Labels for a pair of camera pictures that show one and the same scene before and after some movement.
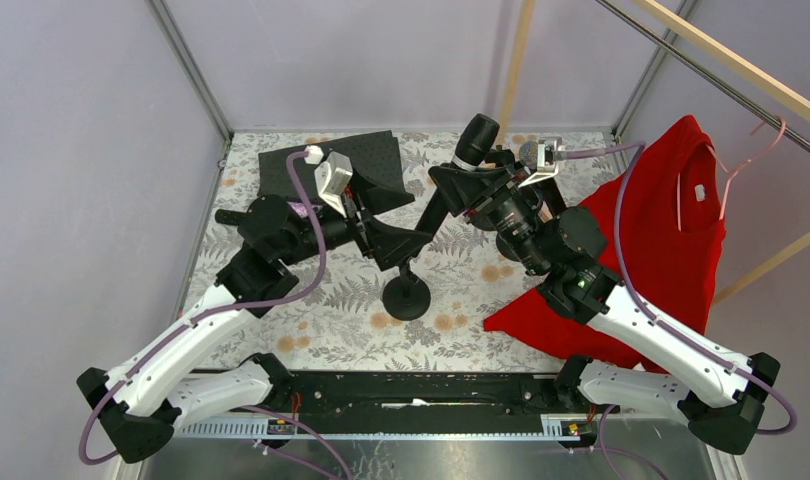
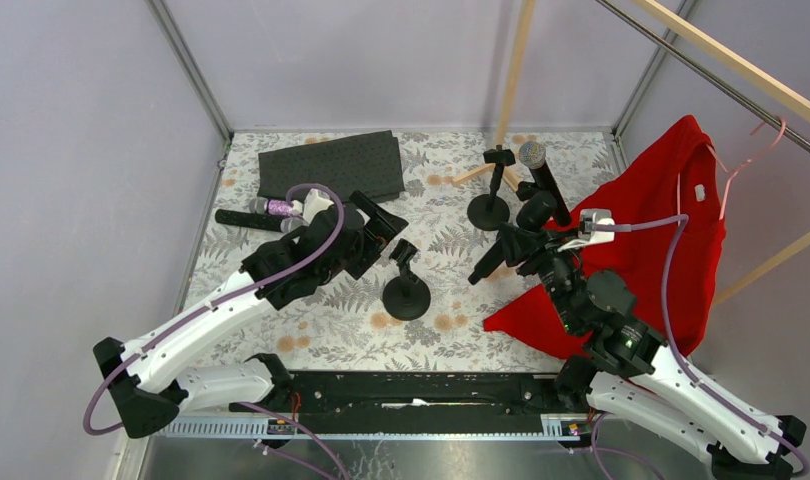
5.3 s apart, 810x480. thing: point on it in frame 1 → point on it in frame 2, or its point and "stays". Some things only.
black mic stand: [502, 157] stays
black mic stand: [407, 297] stays
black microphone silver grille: [528, 153] stays
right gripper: [477, 192] → [529, 244]
